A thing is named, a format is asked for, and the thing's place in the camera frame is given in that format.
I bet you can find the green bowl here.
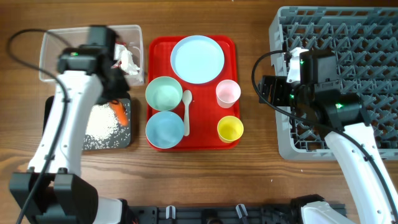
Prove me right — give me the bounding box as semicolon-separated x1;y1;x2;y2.
146;76;183;111

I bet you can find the white plastic spoon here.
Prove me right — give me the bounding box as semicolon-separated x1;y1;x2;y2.
182;90;193;136

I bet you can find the pink cup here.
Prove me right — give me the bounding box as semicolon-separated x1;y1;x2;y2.
216;80;241;108

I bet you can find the light blue plate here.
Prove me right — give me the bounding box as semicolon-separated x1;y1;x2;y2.
170;35;225;84

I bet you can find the light blue bowl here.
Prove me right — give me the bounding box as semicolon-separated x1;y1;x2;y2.
146;111;185;149

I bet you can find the red snack wrapper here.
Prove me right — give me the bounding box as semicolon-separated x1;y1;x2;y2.
112;42;127;68

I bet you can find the red serving tray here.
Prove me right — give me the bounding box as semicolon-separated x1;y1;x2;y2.
147;35;240;152

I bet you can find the grey dishwasher rack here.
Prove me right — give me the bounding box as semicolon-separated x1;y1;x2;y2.
269;6;397;161

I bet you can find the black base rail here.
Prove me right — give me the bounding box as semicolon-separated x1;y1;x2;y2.
131;204;303;224

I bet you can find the white napkin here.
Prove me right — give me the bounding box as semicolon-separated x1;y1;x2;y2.
115;49;140;75

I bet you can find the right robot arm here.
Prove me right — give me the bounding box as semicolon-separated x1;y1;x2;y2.
253;48;397;223

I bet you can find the orange carrot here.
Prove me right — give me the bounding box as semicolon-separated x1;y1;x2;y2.
109;100;129;126

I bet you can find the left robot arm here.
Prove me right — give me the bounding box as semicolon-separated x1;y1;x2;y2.
9;25;137;223

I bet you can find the yellow cup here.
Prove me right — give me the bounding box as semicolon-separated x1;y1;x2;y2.
217;116;244;143

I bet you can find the clear plastic bin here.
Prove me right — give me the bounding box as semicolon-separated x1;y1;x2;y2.
39;25;144;86

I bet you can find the black waste tray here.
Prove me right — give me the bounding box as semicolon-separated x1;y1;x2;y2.
43;95;132;151

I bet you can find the white rice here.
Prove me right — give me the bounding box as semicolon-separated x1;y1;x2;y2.
83;104;130;149

